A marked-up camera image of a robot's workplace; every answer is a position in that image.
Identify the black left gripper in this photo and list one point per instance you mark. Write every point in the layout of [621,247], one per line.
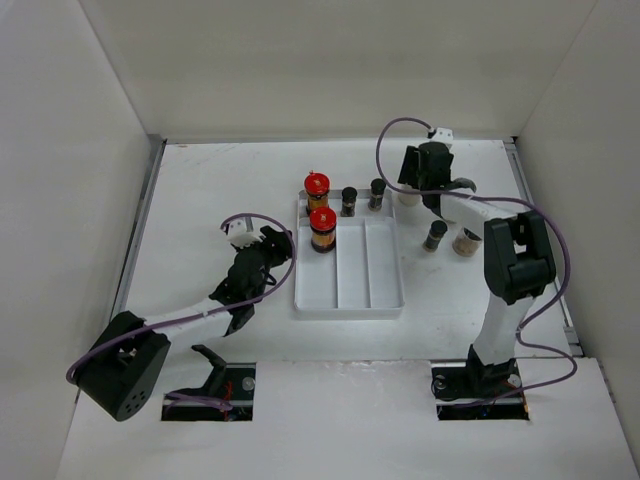
[277,245]

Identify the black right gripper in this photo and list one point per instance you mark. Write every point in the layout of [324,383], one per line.
[411,161]

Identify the white powder shaker bottle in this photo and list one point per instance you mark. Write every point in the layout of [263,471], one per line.
[408,196]

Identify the small red spice bottle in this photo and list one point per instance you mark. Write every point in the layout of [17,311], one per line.
[376,194]

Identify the small dark spice bottle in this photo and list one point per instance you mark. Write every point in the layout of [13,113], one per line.
[437,230]
[348,197]

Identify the red-lid chili sauce jar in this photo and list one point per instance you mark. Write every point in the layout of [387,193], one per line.
[317,188]

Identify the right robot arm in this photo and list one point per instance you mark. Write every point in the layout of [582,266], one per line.
[518,265]

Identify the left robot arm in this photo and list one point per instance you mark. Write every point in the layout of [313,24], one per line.
[122,368]

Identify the white plastic organizer tray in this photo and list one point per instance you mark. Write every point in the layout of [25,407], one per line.
[360,279]

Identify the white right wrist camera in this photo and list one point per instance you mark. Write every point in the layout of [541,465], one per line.
[441,135]

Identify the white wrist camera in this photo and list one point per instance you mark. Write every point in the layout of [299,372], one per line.
[441,135]
[240,233]

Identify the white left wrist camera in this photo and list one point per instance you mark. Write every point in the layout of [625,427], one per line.
[240,233]

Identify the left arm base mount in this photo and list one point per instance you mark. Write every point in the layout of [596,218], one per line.
[227,394]

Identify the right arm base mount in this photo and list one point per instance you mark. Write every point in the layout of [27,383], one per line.
[463,394]

